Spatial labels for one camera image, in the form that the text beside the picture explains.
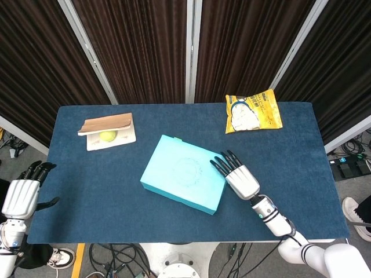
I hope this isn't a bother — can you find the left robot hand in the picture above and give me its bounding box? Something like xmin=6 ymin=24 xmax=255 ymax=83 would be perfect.
xmin=1 ymin=161 xmax=60 ymax=220

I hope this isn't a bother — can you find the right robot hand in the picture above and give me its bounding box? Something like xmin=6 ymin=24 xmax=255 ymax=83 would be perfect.
xmin=210 ymin=149 xmax=260 ymax=200

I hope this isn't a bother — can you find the light blue cardboard box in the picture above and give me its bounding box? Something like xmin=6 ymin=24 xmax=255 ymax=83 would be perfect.
xmin=140 ymin=134 xmax=227 ymax=215

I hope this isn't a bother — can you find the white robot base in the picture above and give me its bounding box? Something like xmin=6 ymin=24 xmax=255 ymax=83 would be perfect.
xmin=139 ymin=242 xmax=219 ymax=278

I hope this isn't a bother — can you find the brown and white book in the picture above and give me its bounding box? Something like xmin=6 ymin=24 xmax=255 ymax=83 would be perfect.
xmin=77 ymin=112 xmax=137 ymax=152

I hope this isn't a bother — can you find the black trouser leg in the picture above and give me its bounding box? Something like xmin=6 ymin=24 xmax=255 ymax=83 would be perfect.
xmin=356 ymin=195 xmax=371 ymax=224
xmin=16 ymin=243 xmax=54 ymax=273

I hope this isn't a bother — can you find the dark blue table cloth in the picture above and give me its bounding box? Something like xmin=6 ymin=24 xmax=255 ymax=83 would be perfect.
xmin=26 ymin=101 xmax=350 ymax=244

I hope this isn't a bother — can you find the yellow snack bag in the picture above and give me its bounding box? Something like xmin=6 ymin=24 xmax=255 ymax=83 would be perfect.
xmin=225 ymin=88 xmax=283 ymax=134

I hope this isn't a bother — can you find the white and black sneaker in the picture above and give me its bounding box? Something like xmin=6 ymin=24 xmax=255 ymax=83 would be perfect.
xmin=47 ymin=247 xmax=76 ymax=270

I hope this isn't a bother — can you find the yellow floor tape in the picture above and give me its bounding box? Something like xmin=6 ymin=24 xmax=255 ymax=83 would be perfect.
xmin=71 ymin=243 xmax=86 ymax=278

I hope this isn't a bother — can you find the yellow-green tennis ball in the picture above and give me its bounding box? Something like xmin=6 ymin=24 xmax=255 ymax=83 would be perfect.
xmin=99 ymin=130 xmax=118 ymax=142

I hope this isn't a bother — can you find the plain white shoe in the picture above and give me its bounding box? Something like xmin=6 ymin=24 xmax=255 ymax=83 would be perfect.
xmin=341 ymin=196 xmax=371 ymax=243

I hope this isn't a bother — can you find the dark brown pleated screen panel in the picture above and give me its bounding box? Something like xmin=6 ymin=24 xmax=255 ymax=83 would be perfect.
xmin=274 ymin=0 xmax=371 ymax=145
xmin=0 ymin=0 xmax=112 ymax=147
xmin=72 ymin=0 xmax=192 ymax=105
xmin=194 ymin=0 xmax=317 ymax=104

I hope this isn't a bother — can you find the white screen frame rail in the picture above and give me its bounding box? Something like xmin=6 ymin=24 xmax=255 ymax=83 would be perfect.
xmin=0 ymin=115 xmax=49 ymax=156
xmin=323 ymin=115 xmax=371 ymax=154

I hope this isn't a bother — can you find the white screen frame post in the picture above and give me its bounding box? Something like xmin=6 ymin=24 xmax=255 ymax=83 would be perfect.
xmin=185 ymin=0 xmax=203 ymax=104
xmin=269 ymin=0 xmax=331 ymax=90
xmin=57 ymin=0 xmax=119 ymax=105

